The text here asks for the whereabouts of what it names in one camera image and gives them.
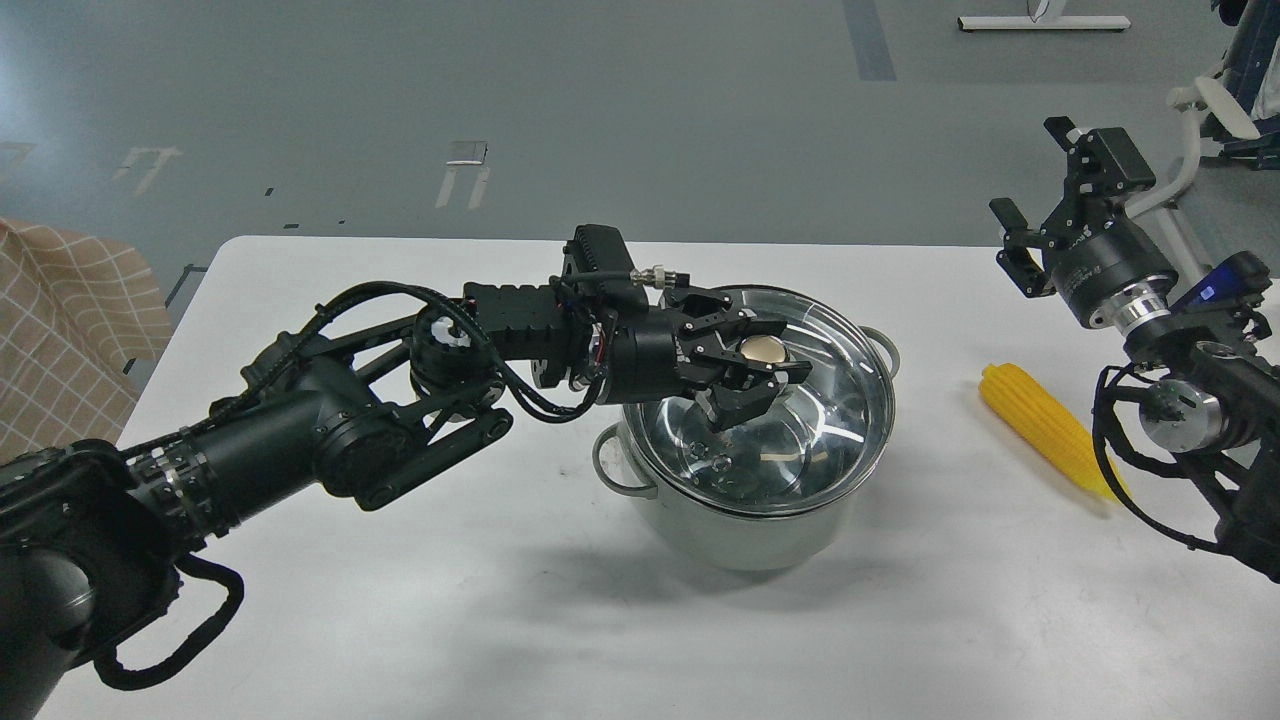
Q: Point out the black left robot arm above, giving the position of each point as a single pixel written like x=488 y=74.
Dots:
x=386 y=386

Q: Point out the dark blue object on chair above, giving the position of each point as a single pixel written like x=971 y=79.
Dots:
x=1249 y=75

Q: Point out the beige checkered cloth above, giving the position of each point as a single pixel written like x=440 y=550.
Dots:
x=75 y=308

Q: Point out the white chair frame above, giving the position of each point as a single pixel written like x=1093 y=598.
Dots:
x=1205 y=98

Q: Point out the yellow corn cob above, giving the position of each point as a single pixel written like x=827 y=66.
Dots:
x=1046 y=425

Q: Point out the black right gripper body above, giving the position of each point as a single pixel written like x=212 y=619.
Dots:
x=1116 y=277

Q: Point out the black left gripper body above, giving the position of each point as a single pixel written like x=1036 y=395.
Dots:
x=642 y=363

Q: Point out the white desk leg base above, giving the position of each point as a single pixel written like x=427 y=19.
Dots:
x=1061 y=23

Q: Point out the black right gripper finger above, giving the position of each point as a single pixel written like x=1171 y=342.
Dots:
x=1015 y=256
x=1104 y=168

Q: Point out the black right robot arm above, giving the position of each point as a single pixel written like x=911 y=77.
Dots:
x=1195 y=401

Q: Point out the grey steel cooking pot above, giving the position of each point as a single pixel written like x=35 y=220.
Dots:
x=720 y=539

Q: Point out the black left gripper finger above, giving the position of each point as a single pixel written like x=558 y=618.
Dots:
x=716 y=320
x=747 y=390

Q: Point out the glass pot lid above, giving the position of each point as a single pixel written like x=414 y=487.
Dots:
x=817 y=442

